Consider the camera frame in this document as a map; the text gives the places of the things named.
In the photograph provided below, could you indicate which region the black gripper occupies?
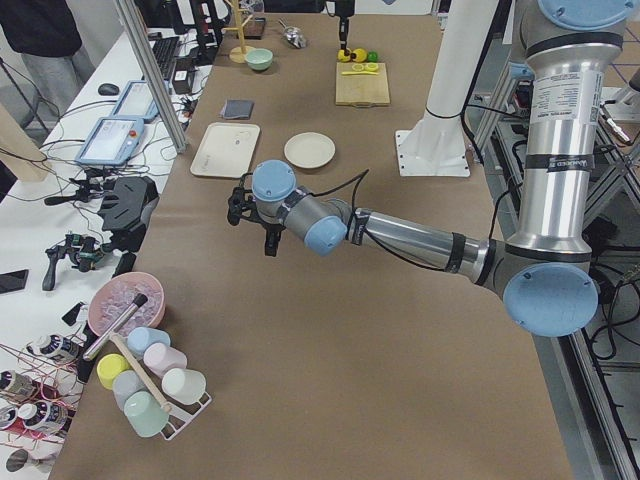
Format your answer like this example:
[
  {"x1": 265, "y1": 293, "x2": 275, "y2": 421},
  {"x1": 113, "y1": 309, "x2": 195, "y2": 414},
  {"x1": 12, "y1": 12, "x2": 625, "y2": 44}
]
[
  {"x1": 227, "y1": 172, "x2": 285, "y2": 257},
  {"x1": 325, "y1": 0, "x2": 355, "y2": 52}
]

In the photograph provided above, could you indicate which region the cream round plate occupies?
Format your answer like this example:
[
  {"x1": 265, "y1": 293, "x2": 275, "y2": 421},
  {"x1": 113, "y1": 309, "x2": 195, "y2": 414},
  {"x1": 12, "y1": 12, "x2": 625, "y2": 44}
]
[{"x1": 284, "y1": 132, "x2": 336, "y2": 169}]

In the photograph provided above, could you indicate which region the cream rabbit tray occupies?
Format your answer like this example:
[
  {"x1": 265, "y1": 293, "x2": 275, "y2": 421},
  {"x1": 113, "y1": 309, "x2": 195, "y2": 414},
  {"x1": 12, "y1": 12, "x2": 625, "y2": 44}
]
[{"x1": 190, "y1": 122, "x2": 260, "y2": 179}]

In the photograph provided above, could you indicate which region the yellow lemon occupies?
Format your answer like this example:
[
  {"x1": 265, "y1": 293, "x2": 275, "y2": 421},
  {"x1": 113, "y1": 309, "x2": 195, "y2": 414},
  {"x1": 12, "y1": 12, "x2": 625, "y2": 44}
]
[
  {"x1": 337, "y1": 50, "x2": 351, "y2": 63},
  {"x1": 351, "y1": 48, "x2": 368, "y2": 63}
]

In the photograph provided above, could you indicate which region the steel scoop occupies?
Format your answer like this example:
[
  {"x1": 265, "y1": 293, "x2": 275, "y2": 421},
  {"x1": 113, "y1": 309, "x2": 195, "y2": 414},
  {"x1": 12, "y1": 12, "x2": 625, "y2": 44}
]
[{"x1": 278, "y1": 18, "x2": 308, "y2": 49}]

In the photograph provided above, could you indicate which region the wooden cutting board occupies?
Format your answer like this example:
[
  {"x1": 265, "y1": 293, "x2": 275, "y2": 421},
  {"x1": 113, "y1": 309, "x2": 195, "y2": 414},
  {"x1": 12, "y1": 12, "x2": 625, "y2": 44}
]
[{"x1": 335, "y1": 63, "x2": 391, "y2": 107}]

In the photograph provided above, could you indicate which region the mint green bowl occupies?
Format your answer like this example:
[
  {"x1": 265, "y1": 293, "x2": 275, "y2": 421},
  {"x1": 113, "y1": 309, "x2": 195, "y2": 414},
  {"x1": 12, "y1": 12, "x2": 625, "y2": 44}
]
[{"x1": 245, "y1": 48, "x2": 274, "y2": 72}]

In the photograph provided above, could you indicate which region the wooden cup stand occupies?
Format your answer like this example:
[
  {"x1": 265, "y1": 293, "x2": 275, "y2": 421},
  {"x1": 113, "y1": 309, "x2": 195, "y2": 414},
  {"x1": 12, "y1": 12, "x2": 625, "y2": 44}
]
[{"x1": 222, "y1": 0, "x2": 254, "y2": 64}]

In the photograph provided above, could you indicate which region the grey folded cloth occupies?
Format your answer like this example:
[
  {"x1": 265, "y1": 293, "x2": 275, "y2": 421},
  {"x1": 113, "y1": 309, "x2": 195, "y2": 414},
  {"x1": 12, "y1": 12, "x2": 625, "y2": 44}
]
[{"x1": 220, "y1": 99, "x2": 254, "y2": 120}]

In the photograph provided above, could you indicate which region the pink bowl with ice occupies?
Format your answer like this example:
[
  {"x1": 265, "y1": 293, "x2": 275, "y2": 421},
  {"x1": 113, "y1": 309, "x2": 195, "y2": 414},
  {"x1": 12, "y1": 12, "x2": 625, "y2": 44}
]
[{"x1": 88, "y1": 272, "x2": 165, "y2": 336}]

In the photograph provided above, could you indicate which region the black keyboard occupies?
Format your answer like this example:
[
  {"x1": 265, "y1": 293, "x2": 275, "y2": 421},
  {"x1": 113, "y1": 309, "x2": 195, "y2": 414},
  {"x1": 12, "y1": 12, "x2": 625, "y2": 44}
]
[{"x1": 152, "y1": 36, "x2": 180, "y2": 80}]

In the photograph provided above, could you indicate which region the blue teach pendant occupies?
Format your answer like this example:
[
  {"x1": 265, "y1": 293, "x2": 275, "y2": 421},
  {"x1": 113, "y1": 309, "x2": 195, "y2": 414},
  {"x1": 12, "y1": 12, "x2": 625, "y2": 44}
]
[
  {"x1": 75, "y1": 116, "x2": 145, "y2": 167},
  {"x1": 111, "y1": 80, "x2": 159, "y2": 123}
]

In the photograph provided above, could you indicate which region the rack of pastel cups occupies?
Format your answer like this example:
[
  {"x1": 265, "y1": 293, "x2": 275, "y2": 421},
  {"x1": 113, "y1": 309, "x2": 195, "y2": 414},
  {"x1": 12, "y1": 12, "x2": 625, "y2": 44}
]
[{"x1": 101, "y1": 332, "x2": 213, "y2": 441}]

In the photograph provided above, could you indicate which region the black computer mouse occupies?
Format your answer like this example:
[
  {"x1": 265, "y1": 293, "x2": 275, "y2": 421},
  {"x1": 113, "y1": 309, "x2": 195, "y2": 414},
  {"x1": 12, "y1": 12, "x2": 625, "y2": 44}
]
[{"x1": 97, "y1": 83, "x2": 120, "y2": 96}]

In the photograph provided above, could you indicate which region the person in dark clothes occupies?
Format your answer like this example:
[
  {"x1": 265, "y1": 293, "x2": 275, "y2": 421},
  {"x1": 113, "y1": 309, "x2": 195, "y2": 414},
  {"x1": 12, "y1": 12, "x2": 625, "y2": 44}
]
[{"x1": 1, "y1": 1, "x2": 93, "y2": 114}]

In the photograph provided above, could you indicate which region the white column pedestal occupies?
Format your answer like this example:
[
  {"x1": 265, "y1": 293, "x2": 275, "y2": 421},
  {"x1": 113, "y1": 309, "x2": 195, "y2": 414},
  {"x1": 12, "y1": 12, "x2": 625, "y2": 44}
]
[{"x1": 396, "y1": 0, "x2": 511, "y2": 177}]

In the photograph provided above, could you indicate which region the aluminium frame post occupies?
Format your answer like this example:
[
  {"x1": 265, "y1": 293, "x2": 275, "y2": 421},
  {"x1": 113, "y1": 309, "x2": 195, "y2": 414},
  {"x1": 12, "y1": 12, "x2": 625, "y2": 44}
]
[{"x1": 114, "y1": 0, "x2": 187, "y2": 154}]

